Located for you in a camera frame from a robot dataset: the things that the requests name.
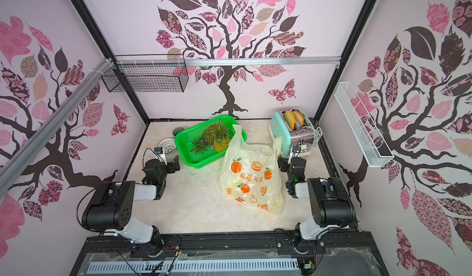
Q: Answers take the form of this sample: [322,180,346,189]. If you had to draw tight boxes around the yellow plastic bag orange print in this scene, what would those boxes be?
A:
[220,125,284,215]

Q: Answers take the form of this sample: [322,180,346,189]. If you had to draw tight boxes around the large pineapple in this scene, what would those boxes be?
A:
[202,121,231,153]

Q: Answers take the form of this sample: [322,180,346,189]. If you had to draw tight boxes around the small pineapple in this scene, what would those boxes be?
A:
[191,137,211,154]

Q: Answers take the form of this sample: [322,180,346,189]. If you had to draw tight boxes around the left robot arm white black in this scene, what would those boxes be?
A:
[76,156,180,257]

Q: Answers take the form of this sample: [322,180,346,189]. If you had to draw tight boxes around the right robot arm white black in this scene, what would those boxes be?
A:
[278,157,356,248]

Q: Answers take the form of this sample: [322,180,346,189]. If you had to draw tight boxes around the white sink strainer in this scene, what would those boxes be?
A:
[158,138,177,155]

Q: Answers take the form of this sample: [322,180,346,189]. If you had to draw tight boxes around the small green bowl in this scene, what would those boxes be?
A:
[173,127,184,137]

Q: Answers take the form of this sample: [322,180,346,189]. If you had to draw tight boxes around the mint green toaster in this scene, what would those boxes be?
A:
[268,108,323,158]

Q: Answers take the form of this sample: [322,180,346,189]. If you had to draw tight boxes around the yellow bread slice in toaster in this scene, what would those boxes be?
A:
[284,111,296,130]

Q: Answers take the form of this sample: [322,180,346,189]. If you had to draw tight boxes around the orange bread slice in toaster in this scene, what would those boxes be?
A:
[293,110,305,127]

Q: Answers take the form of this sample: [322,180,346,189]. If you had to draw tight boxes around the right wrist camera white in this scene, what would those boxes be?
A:
[290,144,306,158]

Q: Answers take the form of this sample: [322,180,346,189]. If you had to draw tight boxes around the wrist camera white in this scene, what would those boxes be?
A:
[290,144,306,158]
[153,147,167,165]

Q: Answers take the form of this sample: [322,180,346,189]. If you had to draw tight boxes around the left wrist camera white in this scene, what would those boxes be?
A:
[153,147,167,165]

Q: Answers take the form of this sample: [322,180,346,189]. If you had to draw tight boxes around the white toaster power cable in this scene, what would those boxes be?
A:
[300,116,323,147]

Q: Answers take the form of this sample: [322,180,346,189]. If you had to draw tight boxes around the white wire wall shelf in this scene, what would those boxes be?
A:
[334,82,394,168]

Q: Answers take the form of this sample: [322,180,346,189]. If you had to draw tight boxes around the black wire wall basket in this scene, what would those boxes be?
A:
[102,54,190,93]

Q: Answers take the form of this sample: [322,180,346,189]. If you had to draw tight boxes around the white slotted cable duct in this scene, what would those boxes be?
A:
[84,258,299,276]

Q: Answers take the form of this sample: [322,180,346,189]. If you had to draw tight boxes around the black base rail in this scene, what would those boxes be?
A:
[71,229,388,276]

